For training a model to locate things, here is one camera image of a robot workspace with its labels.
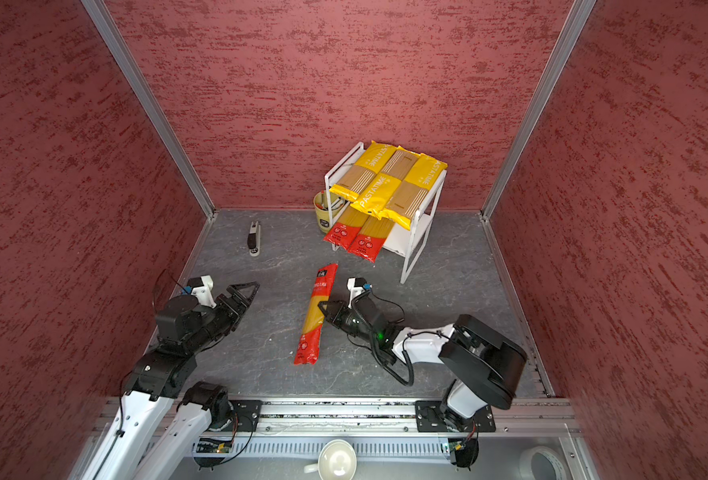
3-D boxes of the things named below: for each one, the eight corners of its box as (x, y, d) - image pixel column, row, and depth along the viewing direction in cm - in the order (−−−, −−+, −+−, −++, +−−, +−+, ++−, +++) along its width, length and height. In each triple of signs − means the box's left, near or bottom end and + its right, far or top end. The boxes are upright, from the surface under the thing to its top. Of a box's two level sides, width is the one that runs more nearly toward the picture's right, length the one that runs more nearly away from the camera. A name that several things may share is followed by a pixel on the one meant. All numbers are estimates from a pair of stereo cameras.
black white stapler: (251, 257, 109) (247, 247, 104) (252, 230, 117) (248, 220, 113) (260, 255, 109) (256, 246, 105) (260, 229, 118) (256, 219, 114)
